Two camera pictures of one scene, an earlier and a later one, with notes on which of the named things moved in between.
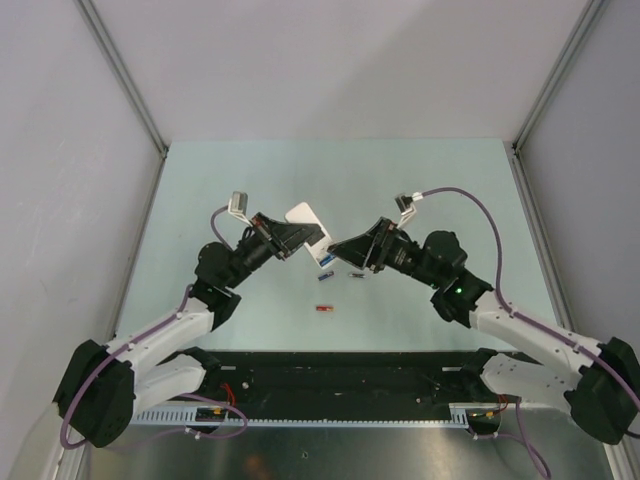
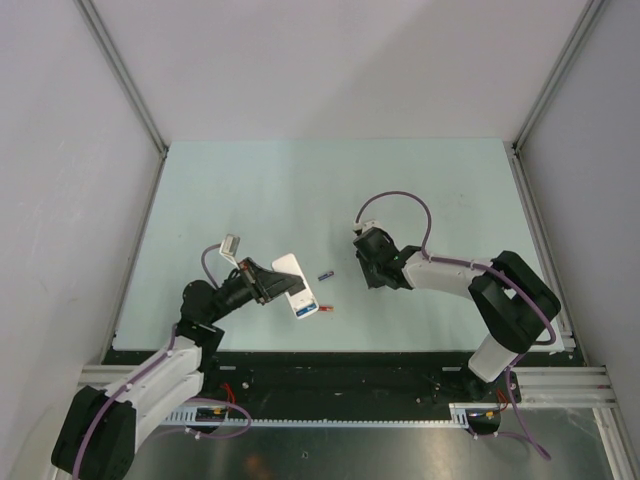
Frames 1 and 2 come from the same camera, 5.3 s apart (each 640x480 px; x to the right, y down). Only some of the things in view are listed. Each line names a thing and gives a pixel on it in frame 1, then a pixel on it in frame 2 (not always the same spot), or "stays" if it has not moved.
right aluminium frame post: x=517 y=157 stays
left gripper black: x=291 y=235 to x=266 y=284
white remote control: x=302 y=214 to x=304 y=303
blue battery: x=327 y=259 to x=304 y=310
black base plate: x=351 y=379 stays
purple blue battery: x=320 y=278 stays
